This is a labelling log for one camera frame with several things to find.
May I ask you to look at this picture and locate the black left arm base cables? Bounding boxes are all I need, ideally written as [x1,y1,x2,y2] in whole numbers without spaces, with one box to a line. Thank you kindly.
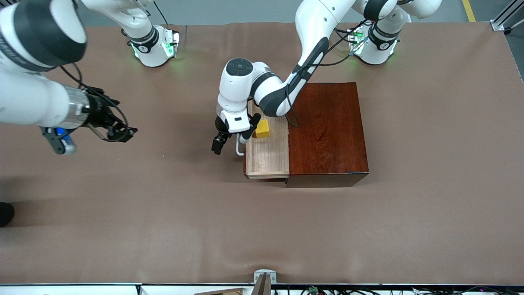
[334,23,361,54]

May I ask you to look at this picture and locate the brown board piece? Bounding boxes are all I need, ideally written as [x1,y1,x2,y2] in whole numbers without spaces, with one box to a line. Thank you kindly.
[194,288,246,295]

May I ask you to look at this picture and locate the aluminium frame profile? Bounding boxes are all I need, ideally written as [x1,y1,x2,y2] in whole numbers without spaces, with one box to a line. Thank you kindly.
[490,0,524,34]

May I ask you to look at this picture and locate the grey metal mount bracket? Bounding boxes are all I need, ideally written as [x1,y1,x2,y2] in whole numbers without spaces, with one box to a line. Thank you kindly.
[251,269,277,295]

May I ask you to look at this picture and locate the black right arm base cable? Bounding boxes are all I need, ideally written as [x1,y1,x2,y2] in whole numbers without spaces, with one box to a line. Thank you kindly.
[152,0,169,25]

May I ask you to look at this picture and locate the light wood drawer white handle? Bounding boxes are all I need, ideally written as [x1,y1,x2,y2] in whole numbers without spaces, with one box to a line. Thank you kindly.
[235,98,290,180]

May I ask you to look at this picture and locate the brown table cover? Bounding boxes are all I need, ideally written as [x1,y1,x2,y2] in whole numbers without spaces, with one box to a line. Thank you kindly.
[0,21,524,285]

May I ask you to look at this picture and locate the dark brown wooden cabinet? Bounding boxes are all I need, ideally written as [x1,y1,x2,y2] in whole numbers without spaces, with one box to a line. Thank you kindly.
[285,82,370,188]

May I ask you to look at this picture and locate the yellow wooden block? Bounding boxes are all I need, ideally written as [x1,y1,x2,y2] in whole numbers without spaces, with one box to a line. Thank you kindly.
[254,119,271,139]

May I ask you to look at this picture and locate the black round object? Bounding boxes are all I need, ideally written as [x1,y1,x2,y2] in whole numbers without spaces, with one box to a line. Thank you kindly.
[0,202,15,227]

